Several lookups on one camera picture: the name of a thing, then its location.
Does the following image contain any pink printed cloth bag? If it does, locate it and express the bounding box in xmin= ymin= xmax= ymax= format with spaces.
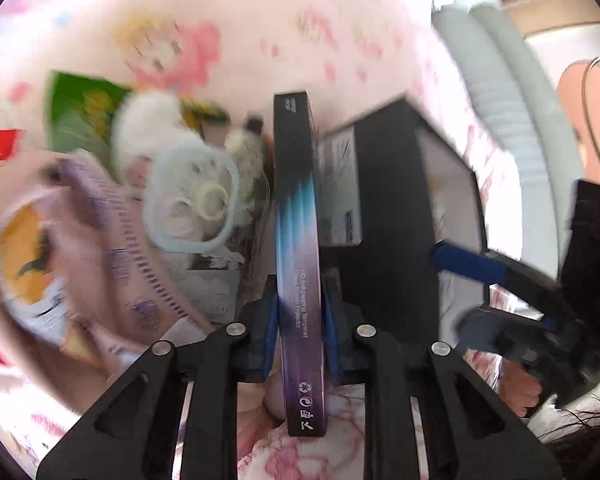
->
xmin=0 ymin=148 xmax=214 ymax=361

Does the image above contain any dark screen protector box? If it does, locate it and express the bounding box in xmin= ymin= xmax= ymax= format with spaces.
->
xmin=273 ymin=91 xmax=327 ymax=438

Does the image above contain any clear cartoon phone case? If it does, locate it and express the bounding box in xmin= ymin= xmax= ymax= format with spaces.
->
xmin=142 ymin=141 xmax=240 ymax=254

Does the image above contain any person's right hand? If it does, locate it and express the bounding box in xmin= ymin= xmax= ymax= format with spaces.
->
xmin=498 ymin=361 xmax=542 ymax=418

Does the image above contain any black cardboard storage box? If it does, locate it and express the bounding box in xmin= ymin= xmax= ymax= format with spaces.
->
xmin=315 ymin=98 xmax=489 ymax=350

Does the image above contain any grey padded headboard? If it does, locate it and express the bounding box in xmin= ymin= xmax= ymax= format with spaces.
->
xmin=432 ymin=4 xmax=584 ymax=276

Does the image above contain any small cream bottle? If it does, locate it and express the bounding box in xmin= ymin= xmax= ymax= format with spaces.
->
xmin=224 ymin=115 xmax=265 ymax=188

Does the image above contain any white plush toy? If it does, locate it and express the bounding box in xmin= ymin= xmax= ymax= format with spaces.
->
xmin=111 ymin=90 xmax=204 ymax=186

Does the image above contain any green snack packet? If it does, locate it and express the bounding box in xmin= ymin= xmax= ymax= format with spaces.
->
xmin=45 ymin=72 xmax=131 ymax=170

